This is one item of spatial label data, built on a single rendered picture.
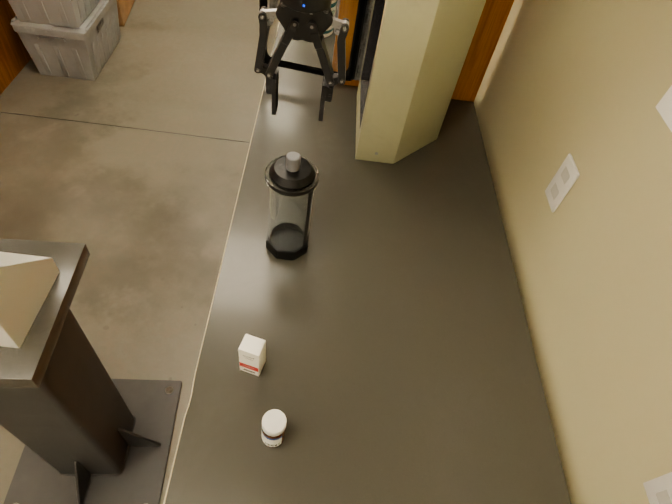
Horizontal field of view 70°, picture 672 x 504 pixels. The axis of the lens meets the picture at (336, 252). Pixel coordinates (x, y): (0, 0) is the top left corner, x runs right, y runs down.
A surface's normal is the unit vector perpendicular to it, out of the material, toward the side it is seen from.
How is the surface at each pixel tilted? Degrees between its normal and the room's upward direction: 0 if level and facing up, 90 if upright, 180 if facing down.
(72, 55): 96
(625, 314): 90
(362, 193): 0
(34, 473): 0
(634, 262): 90
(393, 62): 90
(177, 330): 0
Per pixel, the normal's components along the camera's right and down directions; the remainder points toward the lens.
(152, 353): 0.12, -0.62
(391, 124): -0.04, 0.78
